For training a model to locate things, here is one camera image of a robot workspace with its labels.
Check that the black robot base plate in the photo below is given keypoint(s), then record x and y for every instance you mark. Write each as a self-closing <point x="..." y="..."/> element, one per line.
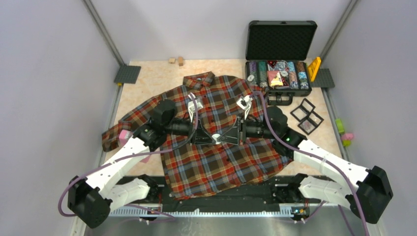
<point x="271" y="196"/>

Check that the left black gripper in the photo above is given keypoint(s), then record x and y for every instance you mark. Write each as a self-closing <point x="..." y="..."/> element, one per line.
<point x="202" y="137"/>

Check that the plaid flannel shirt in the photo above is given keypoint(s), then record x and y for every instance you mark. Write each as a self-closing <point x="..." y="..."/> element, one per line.
<point x="200" y="171"/>

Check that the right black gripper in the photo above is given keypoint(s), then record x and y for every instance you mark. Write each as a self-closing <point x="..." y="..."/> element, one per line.
<point x="234" y="134"/>

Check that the left grey baseplate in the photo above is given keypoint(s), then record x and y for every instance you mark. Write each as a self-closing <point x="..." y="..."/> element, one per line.
<point x="127" y="74"/>

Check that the black poker chip case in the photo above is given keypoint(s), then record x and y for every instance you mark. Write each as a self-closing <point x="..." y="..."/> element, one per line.
<point x="275" y="58"/>

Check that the grey baseplate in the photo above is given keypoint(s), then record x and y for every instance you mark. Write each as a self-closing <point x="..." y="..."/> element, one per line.
<point x="127" y="74"/>
<point x="323" y="79"/>

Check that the black brooch display tray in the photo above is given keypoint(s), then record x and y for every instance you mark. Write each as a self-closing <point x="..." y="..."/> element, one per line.
<point x="306" y="111"/>

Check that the yellow plastic toy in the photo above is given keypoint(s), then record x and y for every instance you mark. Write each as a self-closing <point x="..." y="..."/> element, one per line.
<point x="313" y="68"/>

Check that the silver brooch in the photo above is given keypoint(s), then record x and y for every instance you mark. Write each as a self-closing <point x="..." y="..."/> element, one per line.
<point x="307" y="125"/>

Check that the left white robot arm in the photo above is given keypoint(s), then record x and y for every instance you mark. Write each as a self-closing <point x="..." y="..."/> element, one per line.
<point x="97" y="193"/>

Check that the green pink toy pieces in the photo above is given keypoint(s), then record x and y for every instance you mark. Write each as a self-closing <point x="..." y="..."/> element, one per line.
<point x="345" y="137"/>

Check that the pink metronome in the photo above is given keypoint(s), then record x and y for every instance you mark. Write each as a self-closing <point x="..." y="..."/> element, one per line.
<point x="124" y="136"/>

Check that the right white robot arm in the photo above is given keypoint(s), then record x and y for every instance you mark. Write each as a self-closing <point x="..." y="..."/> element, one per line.
<point x="365" y="191"/>

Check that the right grey baseplate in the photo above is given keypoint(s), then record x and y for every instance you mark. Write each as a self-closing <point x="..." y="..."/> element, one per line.
<point x="323" y="79"/>

